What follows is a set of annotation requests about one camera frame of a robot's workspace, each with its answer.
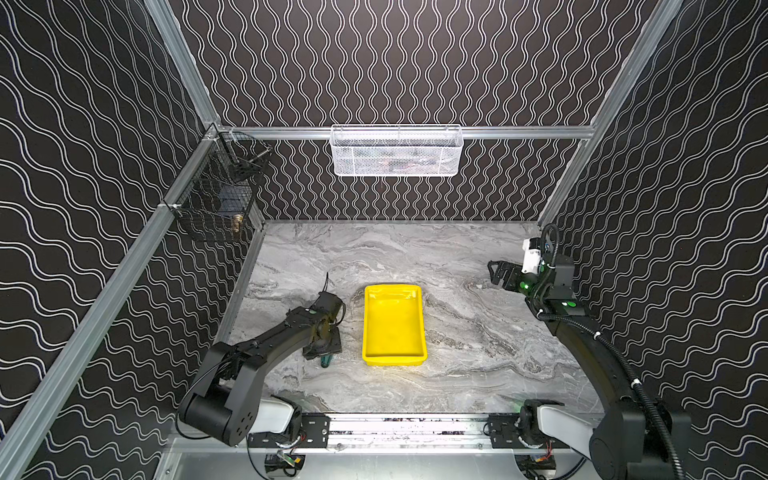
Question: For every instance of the aluminium frame corner post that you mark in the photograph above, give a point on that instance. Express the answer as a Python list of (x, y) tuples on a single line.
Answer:
[(170, 30)]

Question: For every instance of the yellow plastic bin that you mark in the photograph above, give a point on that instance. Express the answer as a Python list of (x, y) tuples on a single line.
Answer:
[(394, 328)]

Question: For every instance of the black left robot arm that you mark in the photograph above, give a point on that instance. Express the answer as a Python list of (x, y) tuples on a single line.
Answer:
[(224, 398)]

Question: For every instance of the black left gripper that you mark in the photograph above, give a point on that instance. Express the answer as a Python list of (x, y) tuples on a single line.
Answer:
[(323, 346)]

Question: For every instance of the aluminium right corner post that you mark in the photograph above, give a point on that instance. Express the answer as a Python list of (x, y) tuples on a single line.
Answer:
[(645, 45)]

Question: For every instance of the white wire mesh basket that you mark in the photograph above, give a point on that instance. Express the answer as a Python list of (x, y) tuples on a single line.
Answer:
[(396, 157)]

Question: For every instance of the aluminium back crossbar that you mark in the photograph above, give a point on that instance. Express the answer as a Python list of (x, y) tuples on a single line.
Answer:
[(413, 131)]

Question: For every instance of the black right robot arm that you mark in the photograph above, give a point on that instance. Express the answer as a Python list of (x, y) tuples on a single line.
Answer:
[(637, 437)]

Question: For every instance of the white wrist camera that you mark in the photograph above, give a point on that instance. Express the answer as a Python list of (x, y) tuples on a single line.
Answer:
[(532, 256)]

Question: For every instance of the black wire mesh basket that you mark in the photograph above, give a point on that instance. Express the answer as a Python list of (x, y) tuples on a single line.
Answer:
[(216, 208)]

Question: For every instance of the aluminium left side rail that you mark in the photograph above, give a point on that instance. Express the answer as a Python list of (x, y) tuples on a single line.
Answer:
[(28, 431)]

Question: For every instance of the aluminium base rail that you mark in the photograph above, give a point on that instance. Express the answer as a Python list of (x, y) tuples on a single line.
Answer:
[(428, 433)]

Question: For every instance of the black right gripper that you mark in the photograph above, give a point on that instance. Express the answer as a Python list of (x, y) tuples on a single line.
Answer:
[(512, 274)]

